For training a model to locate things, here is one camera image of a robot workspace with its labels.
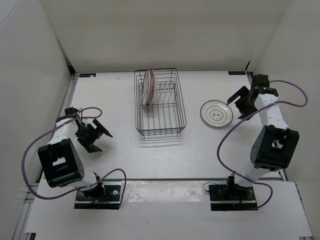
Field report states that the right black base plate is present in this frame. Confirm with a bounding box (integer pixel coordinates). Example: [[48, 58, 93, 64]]
[[203, 182, 258, 212]]

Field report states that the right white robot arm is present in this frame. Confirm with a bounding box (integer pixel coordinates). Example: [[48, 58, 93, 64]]
[[224, 86, 300, 200]]

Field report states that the left table label sticker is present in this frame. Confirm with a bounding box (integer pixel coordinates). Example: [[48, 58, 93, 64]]
[[78, 73, 96, 78]]

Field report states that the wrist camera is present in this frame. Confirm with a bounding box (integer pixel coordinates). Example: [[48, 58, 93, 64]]
[[55, 107, 80, 124], [250, 74, 270, 90]]

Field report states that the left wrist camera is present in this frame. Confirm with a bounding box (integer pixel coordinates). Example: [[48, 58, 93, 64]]
[[55, 107, 80, 124]]

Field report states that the table label sticker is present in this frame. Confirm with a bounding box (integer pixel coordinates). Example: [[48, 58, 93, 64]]
[[228, 71, 246, 76], [78, 73, 96, 78]]

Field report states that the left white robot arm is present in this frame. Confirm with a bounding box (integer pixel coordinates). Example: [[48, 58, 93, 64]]
[[37, 114, 112, 200]]

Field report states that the outer pink patterned plate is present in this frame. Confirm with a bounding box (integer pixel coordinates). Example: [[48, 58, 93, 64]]
[[141, 69, 152, 106]]

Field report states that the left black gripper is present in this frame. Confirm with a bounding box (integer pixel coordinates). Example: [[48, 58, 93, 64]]
[[74, 118, 111, 153]]

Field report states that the metal wire dish rack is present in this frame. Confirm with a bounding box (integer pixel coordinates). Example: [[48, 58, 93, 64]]
[[134, 67, 187, 138]]

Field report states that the inner pink patterned plate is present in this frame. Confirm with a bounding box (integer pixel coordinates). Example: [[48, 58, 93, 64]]
[[147, 69, 157, 106]]

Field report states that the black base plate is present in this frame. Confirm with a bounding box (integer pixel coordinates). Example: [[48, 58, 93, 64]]
[[203, 182, 258, 212], [73, 181, 123, 210]]

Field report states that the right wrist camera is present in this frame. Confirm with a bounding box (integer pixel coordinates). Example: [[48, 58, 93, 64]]
[[250, 74, 270, 90]]

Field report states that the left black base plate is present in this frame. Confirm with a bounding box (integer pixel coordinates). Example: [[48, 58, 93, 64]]
[[73, 181, 123, 210]]

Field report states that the right table label sticker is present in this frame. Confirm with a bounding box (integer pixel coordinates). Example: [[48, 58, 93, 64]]
[[228, 71, 246, 76]]

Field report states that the pink patterned plate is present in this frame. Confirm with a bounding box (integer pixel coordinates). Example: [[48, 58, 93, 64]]
[[147, 69, 157, 106], [141, 69, 152, 106]]

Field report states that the white plate with dark rim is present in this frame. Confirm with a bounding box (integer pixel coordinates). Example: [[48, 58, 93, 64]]
[[200, 100, 234, 128]]

